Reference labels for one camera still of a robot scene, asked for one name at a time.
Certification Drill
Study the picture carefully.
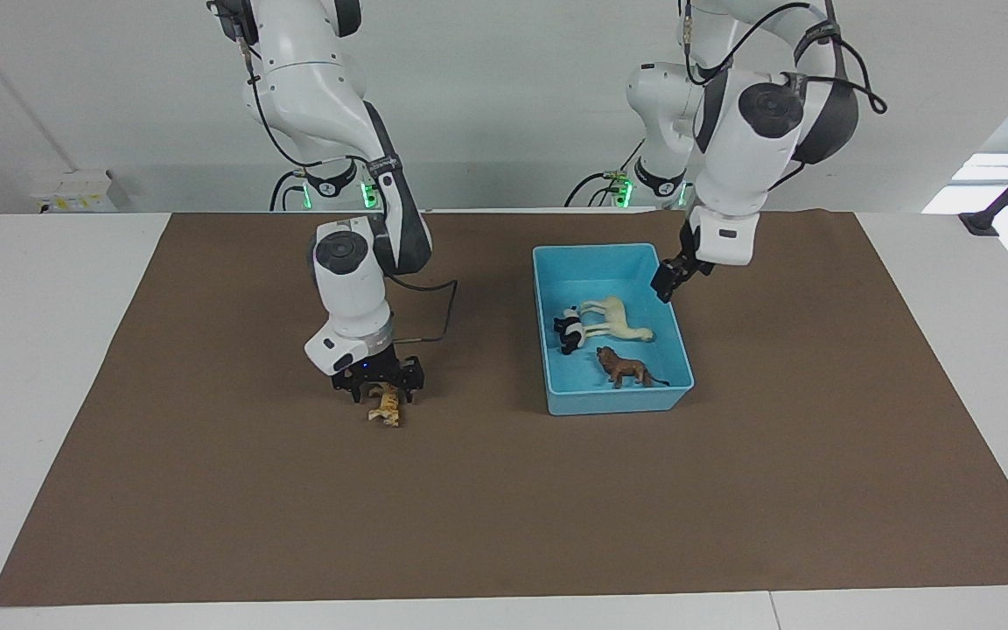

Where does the black left base cable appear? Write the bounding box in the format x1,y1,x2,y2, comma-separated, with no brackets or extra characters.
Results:
565,131,649,208

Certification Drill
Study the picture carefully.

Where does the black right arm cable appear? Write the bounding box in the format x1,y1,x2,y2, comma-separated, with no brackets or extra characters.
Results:
237,35,459,344

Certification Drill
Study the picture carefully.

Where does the black base cable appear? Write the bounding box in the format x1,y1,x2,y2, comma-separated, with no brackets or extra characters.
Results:
565,131,649,208
270,169,308,212

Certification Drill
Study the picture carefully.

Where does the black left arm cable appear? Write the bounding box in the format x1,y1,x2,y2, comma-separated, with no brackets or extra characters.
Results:
683,0,888,189

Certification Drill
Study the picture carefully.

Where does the cream camel toy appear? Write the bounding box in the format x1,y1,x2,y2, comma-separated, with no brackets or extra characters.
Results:
578,296,655,344

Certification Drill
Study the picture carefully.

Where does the brown table mat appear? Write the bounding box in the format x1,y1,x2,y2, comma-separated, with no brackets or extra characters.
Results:
0,210,1008,608

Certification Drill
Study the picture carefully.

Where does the brown lion toy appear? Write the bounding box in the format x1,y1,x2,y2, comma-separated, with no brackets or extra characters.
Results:
596,346,671,389

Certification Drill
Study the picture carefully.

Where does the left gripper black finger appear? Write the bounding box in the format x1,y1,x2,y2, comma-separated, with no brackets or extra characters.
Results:
649,258,685,305

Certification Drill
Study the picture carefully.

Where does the orange tiger toy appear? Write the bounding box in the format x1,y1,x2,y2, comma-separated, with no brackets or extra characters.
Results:
367,383,402,429

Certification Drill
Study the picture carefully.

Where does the white box yellow label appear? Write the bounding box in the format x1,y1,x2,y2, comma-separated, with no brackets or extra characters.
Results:
31,169,120,214

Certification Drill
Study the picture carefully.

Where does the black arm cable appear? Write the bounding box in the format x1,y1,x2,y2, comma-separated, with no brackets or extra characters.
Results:
237,35,459,344
683,0,888,189

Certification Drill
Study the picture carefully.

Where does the black white panda toy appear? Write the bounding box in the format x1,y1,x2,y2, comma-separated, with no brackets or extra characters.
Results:
554,306,588,356

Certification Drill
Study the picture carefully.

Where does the light blue storage box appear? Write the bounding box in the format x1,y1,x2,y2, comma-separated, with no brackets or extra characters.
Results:
532,243,696,417

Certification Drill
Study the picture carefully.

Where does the black right base cable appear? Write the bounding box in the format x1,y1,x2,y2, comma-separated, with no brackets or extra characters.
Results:
270,169,308,212

